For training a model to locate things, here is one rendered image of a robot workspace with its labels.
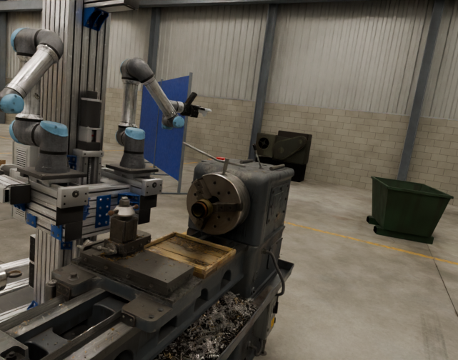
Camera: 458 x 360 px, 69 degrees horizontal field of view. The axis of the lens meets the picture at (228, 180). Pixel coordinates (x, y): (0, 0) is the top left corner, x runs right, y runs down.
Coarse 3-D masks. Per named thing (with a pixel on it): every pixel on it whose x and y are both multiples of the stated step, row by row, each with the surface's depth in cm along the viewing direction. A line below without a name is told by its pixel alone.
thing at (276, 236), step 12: (216, 240) 187; (228, 240) 184; (264, 240) 190; (276, 240) 215; (252, 252) 178; (276, 252) 218; (252, 264) 180; (264, 264) 201; (252, 276) 183; (264, 276) 206; (240, 288) 183; (252, 288) 187; (252, 336) 214; (240, 348) 195
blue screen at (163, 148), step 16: (176, 80) 696; (144, 96) 956; (176, 96) 692; (144, 112) 949; (160, 112) 801; (144, 128) 942; (160, 128) 796; (144, 144) 934; (160, 144) 790; (176, 144) 681; (160, 160) 785; (176, 160) 677; (176, 176) 673; (176, 192) 662
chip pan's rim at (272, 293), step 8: (280, 264) 235; (288, 264) 233; (288, 272) 216; (280, 280) 203; (264, 288) 202; (256, 296) 189; (272, 296) 194; (264, 304) 181; (256, 312) 164; (248, 328) 161; (240, 336) 151; (232, 344) 142; (224, 352) 133
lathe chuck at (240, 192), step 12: (204, 180) 169; (216, 180) 166; (228, 180) 163; (192, 192) 173; (216, 192) 167; (228, 192) 164; (240, 192) 164; (192, 204) 174; (192, 216) 174; (216, 216) 168; (228, 216) 165; (240, 216) 164; (204, 228) 172; (216, 228) 169; (228, 228) 166
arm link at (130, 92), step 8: (128, 72) 197; (128, 80) 200; (136, 80) 202; (128, 88) 202; (136, 88) 205; (128, 96) 203; (136, 96) 207; (128, 104) 204; (128, 112) 205; (128, 120) 206; (120, 128) 206; (120, 136) 204; (120, 144) 211
